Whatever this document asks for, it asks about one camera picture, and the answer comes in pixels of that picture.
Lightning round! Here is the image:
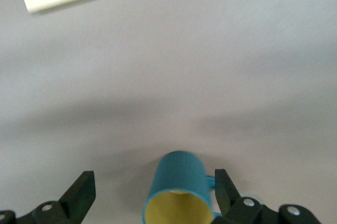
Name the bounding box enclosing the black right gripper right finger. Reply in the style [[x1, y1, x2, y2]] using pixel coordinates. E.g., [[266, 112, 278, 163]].
[[210, 168, 323, 224]]

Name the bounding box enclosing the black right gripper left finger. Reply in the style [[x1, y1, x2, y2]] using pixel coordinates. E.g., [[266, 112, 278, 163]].
[[0, 170, 96, 224]]

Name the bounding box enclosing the dark teal mug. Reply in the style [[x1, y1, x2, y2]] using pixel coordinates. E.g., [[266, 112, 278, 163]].
[[141, 150, 223, 224]]

